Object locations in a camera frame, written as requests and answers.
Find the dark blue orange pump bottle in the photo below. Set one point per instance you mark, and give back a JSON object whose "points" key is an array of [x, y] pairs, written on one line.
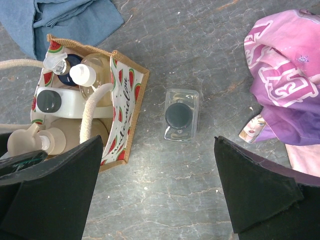
{"points": [[60, 64]]}

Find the clear yellowish bottle white cap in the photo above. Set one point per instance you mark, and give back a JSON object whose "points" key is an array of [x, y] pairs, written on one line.
{"points": [[91, 73]]}

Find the white bottle black cap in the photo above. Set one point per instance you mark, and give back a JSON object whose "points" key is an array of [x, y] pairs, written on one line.
{"points": [[70, 104]]}

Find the clear square bottle black cap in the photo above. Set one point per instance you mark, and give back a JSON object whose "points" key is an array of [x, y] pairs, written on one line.
{"points": [[181, 115]]}

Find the watermelon print jute bag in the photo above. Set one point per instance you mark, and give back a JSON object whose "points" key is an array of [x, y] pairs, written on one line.
{"points": [[128, 81]]}

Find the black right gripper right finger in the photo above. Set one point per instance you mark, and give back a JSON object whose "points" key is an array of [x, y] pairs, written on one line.
{"points": [[265, 200]]}

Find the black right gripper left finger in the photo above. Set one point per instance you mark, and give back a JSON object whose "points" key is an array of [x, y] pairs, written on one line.
{"points": [[45, 198]]}

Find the beige pump bottle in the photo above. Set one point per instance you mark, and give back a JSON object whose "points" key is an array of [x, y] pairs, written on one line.
{"points": [[61, 136]]}

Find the pink purple cloth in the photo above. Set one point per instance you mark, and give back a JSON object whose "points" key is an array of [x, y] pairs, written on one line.
{"points": [[283, 56]]}

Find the blue cloth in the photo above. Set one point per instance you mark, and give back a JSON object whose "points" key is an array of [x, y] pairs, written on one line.
{"points": [[28, 22]]}

